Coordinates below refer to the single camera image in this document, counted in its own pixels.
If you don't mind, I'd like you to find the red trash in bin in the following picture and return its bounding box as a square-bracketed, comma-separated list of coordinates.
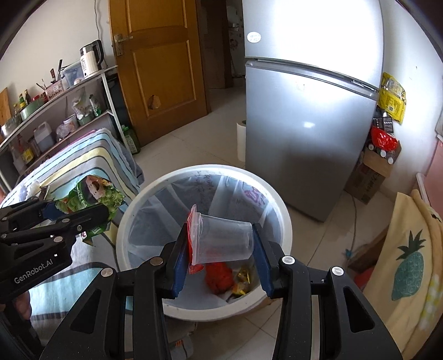
[205, 263, 234, 295]

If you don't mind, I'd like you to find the clear storage box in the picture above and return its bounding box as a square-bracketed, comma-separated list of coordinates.
[62, 61, 84, 88]

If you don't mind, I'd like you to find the cardboard box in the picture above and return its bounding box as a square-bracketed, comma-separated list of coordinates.
[345, 143, 402, 205]

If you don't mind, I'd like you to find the steel mixing bowl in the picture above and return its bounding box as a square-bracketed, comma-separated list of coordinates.
[1, 114, 22, 138]

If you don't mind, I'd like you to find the pink utensil basket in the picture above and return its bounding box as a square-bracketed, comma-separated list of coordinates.
[45, 79, 65, 101]

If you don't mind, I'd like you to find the brown wooden door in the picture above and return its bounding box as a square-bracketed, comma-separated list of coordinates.
[109, 0, 210, 145]

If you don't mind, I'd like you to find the left hand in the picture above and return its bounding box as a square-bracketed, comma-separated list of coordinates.
[14, 291, 32, 320]

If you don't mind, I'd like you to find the white round trash bin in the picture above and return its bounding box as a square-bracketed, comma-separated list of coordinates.
[116, 164, 293, 322]

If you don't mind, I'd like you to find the yellow bag on fridge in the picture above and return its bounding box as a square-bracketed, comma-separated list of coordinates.
[378, 72, 406, 125]

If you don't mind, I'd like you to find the white oil jug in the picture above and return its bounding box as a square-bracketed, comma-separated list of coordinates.
[34, 122, 55, 152]

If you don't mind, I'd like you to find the red plastic bag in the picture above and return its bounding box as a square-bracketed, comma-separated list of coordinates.
[370, 126, 399, 151]

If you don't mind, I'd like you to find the yellow label sauce bottle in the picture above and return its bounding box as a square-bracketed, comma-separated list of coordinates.
[18, 136, 35, 166]

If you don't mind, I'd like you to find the green glass bottle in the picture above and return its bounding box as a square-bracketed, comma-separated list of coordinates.
[122, 125, 140, 155]

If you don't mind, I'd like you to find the white paper roll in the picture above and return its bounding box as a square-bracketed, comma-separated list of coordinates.
[236, 120, 246, 163]

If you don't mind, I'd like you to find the clear plastic cup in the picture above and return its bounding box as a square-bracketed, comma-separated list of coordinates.
[187, 205, 254, 266]

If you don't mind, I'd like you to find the silver refrigerator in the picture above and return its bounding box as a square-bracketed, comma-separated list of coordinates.
[243, 0, 384, 221]

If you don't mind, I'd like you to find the metal kitchen shelf rack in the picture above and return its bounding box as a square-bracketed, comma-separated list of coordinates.
[0, 64, 129, 191]

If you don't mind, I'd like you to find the wooden cutting board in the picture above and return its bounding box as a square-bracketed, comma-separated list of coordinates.
[0, 88, 12, 126]

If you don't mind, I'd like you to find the pineapple print yellow cloth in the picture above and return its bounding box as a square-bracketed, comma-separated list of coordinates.
[364, 189, 442, 359]

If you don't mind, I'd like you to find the striped tablecloth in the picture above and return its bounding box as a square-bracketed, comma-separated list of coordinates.
[1, 128, 144, 347]

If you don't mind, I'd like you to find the white electric kettle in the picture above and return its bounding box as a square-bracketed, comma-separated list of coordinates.
[79, 40, 104, 78]

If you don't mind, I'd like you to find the green snack bag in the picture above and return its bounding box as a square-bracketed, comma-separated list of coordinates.
[55, 175, 125, 245]

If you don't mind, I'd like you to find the green enamel basin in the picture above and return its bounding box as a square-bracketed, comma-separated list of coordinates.
[20, 97, 45, 122]

